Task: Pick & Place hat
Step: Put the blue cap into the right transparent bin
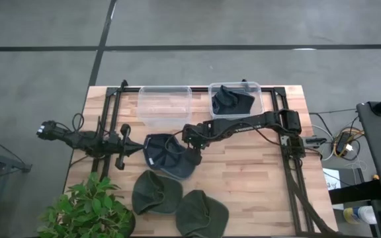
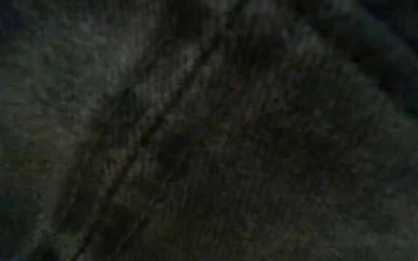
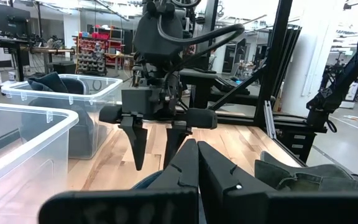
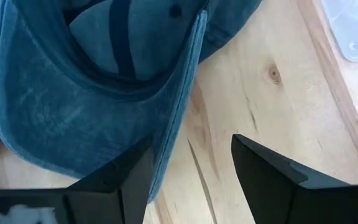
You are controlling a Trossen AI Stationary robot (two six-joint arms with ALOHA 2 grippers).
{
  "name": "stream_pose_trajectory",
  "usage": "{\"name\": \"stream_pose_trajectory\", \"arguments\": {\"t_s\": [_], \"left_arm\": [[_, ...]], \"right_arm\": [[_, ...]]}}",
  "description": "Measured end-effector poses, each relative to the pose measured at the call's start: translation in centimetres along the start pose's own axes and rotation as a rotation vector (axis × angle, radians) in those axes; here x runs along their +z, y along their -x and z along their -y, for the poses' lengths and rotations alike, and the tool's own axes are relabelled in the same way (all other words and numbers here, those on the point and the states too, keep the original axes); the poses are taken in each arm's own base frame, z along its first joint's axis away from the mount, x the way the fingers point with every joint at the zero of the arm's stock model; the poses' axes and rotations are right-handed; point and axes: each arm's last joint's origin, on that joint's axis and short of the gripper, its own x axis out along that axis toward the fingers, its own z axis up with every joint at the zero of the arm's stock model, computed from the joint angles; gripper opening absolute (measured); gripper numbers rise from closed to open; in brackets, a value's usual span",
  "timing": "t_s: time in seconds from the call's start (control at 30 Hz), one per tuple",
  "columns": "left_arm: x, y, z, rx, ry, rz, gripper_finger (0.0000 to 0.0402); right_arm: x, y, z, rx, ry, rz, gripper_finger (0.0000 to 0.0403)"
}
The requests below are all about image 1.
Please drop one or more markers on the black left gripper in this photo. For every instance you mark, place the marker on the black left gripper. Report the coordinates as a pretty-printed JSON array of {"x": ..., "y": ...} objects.
[{"x": 123, "y": 148}]

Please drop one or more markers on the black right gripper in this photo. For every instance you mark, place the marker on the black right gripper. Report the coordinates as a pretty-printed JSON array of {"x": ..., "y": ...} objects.
[{"x": 194, "y": 139}]

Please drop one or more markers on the dark blue cap white label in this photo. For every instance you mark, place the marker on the dark blue cap white label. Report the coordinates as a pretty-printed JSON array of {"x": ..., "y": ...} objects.
[{"x": 164, "y": 157}]

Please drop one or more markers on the clear plastic storage bin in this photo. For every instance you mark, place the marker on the clear plastic storage bin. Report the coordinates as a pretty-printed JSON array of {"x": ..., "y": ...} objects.
[
  {"x": 260, "y": 99},
  {"x": 164, "y": 105}
]

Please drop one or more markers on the dark green baseball cap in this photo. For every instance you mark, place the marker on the dark green baseball cap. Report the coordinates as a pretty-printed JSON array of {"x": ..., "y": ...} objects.
[
  {"x": 154, "y": 193},
  {"x": 200, "y": 215}
]

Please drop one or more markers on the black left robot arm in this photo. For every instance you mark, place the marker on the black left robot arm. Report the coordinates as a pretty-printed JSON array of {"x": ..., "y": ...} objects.
[{"x": 78, "y": 140}]

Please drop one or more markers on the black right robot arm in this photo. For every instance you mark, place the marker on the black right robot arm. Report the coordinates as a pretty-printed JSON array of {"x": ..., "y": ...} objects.
[{"x": 243, "y": 124}]

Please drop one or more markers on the black plant pot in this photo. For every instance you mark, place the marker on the black plant pot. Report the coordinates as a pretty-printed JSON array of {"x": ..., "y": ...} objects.
[{"x": 130, "y": 224}]

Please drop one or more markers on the green leafy plant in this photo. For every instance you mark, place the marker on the green leafy plant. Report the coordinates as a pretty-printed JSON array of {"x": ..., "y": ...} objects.
[{"x": 84, "y": 208}]

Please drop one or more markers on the grey metal stand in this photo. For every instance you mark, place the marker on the grey metal stand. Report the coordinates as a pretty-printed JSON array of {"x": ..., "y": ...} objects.
[{"x": 5, "y": 162}]

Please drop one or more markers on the white printed paper sheet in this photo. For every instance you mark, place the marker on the white printed paper sheet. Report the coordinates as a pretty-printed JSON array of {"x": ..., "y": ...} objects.
[{"x": 331, "y": 178}]

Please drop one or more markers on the black power adapter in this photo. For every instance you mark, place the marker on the black power adapter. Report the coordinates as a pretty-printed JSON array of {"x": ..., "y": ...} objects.
[{"x": 342, "y": 142}]

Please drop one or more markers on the small yellow knob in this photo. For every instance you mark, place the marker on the small yellow knob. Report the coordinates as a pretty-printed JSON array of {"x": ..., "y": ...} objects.
[{"x": 375, "y": 177}]

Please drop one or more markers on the white bottle yellow cap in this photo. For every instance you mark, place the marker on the white bottle yellow cap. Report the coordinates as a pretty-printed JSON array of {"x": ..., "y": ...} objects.
[{"x": 364, "y": 215}]

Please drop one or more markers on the black aluminium table frame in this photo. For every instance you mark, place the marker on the black aluminium table frame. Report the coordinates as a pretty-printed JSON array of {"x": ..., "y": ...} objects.
[{"x": 129, "y": 89}]

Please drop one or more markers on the small grey metal bracket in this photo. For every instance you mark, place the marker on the small grey metal bracket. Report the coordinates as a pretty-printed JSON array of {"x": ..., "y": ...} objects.
[{"x": 314, "y": 142}]

